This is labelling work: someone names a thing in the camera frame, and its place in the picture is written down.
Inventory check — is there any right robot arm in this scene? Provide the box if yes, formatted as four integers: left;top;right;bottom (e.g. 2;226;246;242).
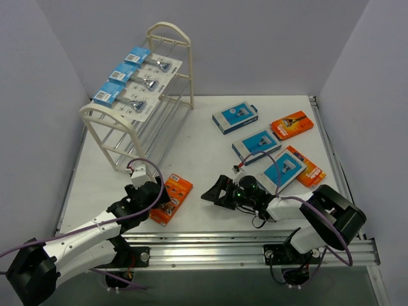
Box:
201;175;367;263

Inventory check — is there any lower blue Harry's box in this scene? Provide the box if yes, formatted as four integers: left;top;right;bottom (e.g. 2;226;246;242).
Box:
231;128;282;166

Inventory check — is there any blue harry's box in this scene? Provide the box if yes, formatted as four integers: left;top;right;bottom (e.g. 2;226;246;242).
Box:
212;101;259;135
255;149;307;194
231;128;282;166

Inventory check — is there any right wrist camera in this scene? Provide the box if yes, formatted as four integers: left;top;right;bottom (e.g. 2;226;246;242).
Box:
233;163;247;185

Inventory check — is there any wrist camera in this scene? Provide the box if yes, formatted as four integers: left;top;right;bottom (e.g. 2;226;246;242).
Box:
126;165;150;189
233;163;247;185

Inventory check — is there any upper blue Harry's box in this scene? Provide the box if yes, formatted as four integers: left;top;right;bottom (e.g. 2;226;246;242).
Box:
212;101;259;135

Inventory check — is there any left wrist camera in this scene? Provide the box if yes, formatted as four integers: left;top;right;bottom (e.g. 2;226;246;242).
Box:
126;165;150;189

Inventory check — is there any blue Gillette razor blister pack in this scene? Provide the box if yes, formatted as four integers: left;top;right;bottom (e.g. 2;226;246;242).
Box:
124;47;182;76

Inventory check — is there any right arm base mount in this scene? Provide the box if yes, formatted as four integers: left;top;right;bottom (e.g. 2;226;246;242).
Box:
263;244;321;266

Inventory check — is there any aluminium rail frame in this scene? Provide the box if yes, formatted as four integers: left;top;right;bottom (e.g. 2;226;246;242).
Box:
34;95;382;273

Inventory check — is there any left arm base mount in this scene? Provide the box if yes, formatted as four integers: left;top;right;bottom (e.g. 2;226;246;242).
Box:
97;246;150;268

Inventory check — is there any orange Gillette Fusion box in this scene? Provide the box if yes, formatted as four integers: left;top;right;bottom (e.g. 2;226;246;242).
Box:
150;173;193;226

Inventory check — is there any cream metal-rod shelf rack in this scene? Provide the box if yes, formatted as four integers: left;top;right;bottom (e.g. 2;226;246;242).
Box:
79;22;194;172

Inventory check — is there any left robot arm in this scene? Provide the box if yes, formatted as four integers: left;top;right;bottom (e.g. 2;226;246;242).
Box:
5;177;169;305

